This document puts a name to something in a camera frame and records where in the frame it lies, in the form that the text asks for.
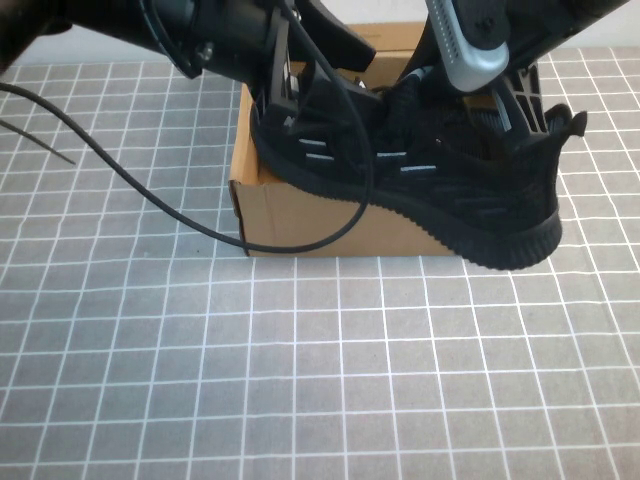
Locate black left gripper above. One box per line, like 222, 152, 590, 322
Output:
259, 9, 381, 137

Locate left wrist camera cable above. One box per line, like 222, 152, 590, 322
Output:
0, 0, 377, 254

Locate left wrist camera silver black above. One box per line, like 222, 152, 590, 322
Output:
294, 0, 377, 71

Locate brown cardboard shoe box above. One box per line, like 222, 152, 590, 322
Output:
228, 22, 471, 259

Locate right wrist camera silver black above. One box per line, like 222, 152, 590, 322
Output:
424, 0, 511, 92

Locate black knit sneaker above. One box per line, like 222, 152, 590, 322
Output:
249, 74, 589, 274

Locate thin black zip tie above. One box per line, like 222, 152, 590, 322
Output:
0, 119, 77, 167

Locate grey checked tablecloth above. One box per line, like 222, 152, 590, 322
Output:
0, 47, 640, 480

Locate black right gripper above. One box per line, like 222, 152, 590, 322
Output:
407, 0, 549, 146

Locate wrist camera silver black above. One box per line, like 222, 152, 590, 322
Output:
424, 0, 511, 92
294, 0, 377, 71

